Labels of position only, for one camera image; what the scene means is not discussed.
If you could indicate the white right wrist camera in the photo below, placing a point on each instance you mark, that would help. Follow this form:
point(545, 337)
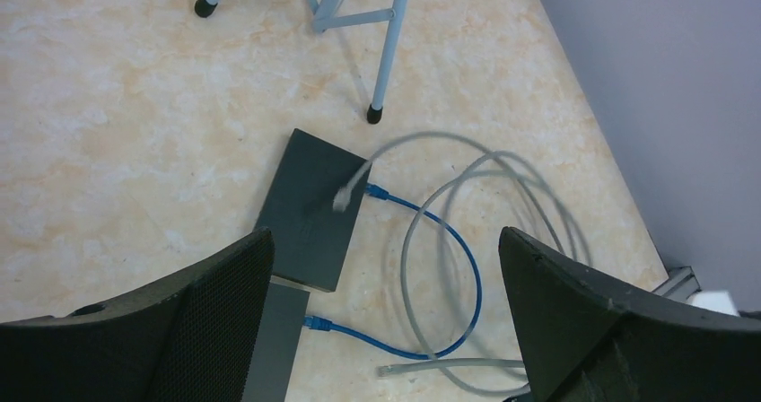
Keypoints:
point(717, 301)

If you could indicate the black network switch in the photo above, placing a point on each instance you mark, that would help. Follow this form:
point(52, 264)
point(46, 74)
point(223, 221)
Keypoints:
point(311, 239)

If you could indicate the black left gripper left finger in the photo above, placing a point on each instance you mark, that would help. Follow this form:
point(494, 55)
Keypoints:
point(188, 336)

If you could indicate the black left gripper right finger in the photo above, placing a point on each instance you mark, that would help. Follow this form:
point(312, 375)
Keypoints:
point(588, 336)

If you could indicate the black mat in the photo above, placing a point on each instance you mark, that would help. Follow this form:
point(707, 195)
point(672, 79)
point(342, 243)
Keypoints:
point(276, 345)

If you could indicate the light blue tripod stand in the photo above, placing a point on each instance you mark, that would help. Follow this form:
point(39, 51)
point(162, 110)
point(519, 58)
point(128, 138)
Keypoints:
point(308, 47)

